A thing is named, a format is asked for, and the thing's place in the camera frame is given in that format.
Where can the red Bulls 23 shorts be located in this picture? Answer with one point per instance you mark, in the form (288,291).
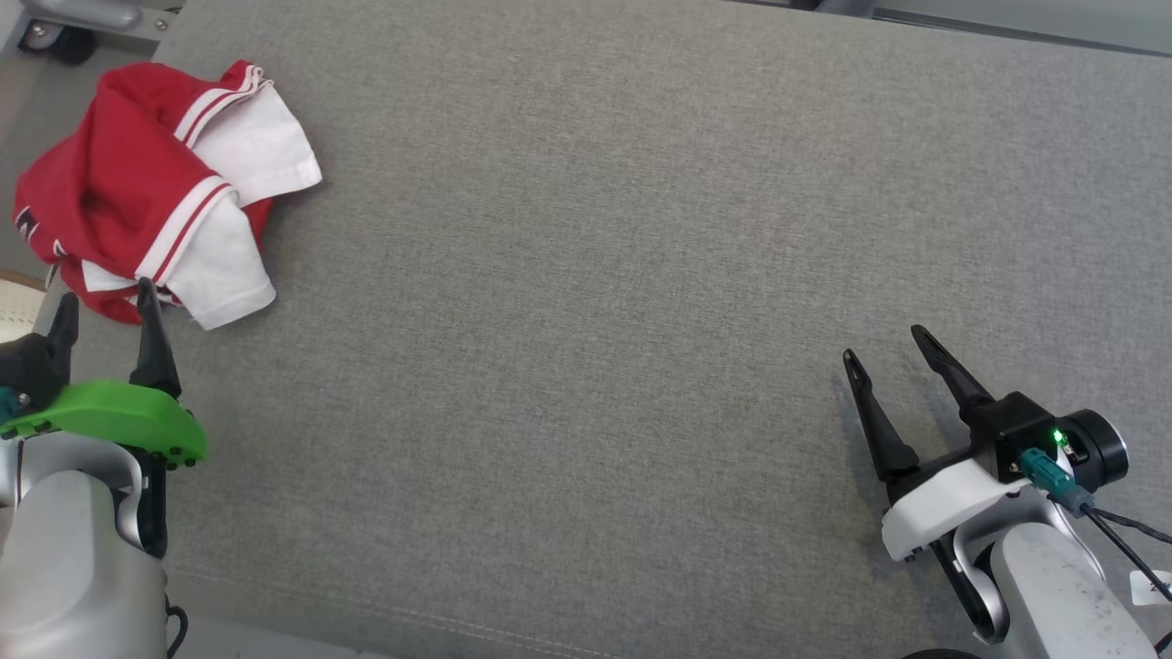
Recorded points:
(119,183)

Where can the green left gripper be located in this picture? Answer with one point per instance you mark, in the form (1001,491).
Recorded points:
(128,416)

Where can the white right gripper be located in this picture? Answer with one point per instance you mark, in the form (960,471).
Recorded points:
(943,499)

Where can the black caster wheel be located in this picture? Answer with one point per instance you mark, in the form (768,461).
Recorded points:
(69,44)

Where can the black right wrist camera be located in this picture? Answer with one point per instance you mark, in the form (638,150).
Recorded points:
(1016,426)

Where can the black round robot base part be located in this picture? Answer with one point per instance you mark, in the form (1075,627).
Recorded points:
(938,654)

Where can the grey metal cart frame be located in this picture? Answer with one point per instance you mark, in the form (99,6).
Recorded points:
(92,13)

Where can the cream laundry basket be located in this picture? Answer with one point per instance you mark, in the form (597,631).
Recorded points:
(16,307)

